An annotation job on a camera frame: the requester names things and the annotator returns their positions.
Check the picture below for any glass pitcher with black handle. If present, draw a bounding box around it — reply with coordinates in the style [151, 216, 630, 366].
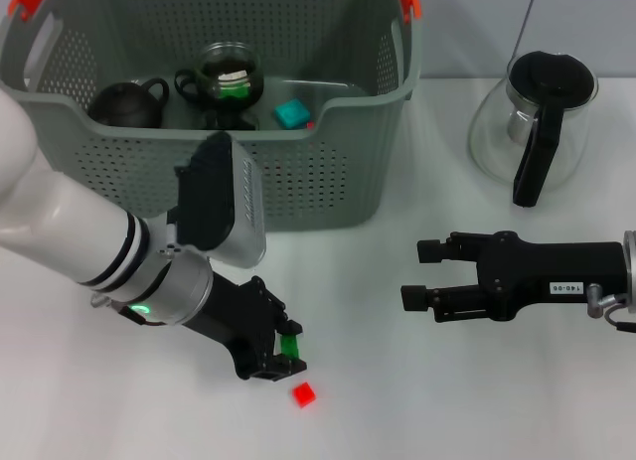
[466, 51, 601, 208]

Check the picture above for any teal square toy brick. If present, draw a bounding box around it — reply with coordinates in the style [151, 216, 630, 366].
[273, 98, 309, 130]

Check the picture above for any small red toy brick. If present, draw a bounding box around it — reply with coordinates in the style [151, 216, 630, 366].
[291, 382, 318, 408]

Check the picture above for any dark clay teapot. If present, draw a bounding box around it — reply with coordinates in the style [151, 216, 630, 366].
[87, 77, 171, 130]

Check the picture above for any grey-green perforated storage bin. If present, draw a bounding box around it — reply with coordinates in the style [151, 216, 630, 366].
[0, 0, 426, 232]

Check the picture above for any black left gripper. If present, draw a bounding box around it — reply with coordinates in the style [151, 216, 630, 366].
[181, 274, 308, 383]

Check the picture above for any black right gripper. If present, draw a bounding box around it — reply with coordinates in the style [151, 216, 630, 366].
[399, 230, 631, 325]

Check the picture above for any right arm cable with connector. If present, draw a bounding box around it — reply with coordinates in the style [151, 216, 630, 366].
[586, 283, 636, 333]

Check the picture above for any thin grey wall cable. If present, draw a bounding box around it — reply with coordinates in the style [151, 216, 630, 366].
[511, 0, 543, 59]

